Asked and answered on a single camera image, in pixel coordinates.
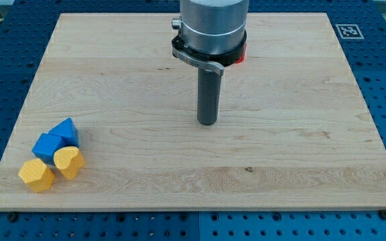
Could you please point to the red block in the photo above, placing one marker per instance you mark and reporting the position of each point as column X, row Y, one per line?
column 242, row 56

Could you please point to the blue cube block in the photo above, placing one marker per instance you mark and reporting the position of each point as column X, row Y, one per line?
column 46, row 146

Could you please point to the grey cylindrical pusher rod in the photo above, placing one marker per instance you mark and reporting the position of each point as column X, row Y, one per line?
column 208, row 96

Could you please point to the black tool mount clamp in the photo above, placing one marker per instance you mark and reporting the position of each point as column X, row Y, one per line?
column 212, row 62

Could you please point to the wooden board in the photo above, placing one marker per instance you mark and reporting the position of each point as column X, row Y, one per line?
column 293, row 130

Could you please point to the white fiducial marker tag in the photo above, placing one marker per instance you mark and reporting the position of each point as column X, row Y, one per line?
column 349, row 31

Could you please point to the yellow heart block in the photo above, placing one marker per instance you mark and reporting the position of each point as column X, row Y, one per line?
column 69, row 160

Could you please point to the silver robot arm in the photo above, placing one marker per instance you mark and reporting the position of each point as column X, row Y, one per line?
column 211, row 36

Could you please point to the yellow hexagon block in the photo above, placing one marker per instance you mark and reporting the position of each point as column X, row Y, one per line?
column 36, row 175

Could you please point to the blue triangular block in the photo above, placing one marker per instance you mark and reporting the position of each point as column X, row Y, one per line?
column 67, row 131

